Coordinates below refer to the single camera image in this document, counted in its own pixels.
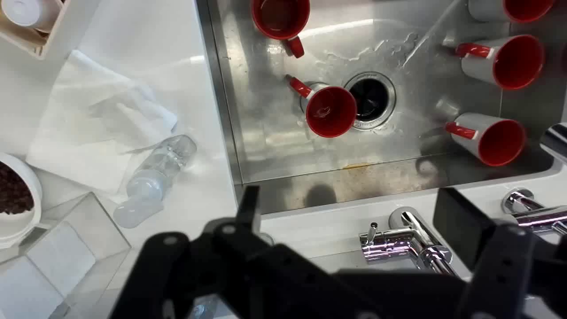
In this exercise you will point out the white capped toy jar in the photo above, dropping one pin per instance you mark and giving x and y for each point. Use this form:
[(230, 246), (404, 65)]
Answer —
[(23, 12)]

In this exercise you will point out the black sink drain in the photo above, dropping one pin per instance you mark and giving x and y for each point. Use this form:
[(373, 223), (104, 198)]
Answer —
[(370, 101)]

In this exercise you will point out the clear plastic water bottle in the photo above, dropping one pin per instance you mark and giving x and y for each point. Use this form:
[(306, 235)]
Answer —
[(152, 178)]

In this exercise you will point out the wooden toy box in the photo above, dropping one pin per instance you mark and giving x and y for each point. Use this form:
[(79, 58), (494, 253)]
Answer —
[(49, 33)]

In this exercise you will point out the small chrome tap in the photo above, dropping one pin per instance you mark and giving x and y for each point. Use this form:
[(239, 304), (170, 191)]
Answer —
[(531, 210)]

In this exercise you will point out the white bowl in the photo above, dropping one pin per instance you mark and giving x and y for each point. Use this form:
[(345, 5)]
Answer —
[(28, 228)]

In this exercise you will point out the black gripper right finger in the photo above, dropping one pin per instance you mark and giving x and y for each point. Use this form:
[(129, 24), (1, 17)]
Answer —
[(501, 267)]

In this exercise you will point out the brown coffee beans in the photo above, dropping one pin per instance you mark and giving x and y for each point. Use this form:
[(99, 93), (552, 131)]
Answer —
[(12, 193)]

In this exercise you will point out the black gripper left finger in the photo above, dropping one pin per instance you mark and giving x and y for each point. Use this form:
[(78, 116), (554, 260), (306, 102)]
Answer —
[(194, 267)]

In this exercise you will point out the stainless steel sink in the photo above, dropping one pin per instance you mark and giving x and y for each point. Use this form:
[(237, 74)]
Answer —
[(271, 143)]

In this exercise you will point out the red and white mug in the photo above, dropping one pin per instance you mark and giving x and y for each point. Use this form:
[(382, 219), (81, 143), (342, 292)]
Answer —
[(327, 109), (506, 63), (519, 8), (492, 141), (280, 19)]

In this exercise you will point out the white cloth napkin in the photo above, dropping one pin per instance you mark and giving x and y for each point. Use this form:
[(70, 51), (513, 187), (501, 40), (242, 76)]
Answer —
[(70, 131)]

